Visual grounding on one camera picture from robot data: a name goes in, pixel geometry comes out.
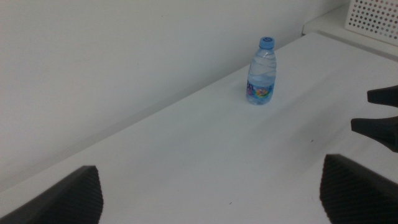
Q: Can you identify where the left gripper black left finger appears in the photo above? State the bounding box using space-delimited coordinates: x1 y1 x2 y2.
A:
0 165 104 224

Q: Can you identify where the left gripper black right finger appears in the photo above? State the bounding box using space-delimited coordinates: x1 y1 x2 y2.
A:
319 154 398 224

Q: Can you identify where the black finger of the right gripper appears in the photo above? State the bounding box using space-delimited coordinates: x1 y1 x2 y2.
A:
366 85 398 108
350 116 398 153

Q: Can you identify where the clear water bottle blue cap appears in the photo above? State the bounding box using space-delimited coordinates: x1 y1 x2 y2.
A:
246 36 277 106

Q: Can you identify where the white perforated plastic basket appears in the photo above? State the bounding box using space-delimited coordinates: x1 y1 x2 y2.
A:
344 0 398 47

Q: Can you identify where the white side shelf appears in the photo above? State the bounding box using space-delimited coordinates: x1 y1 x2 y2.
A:
302 2 398 62

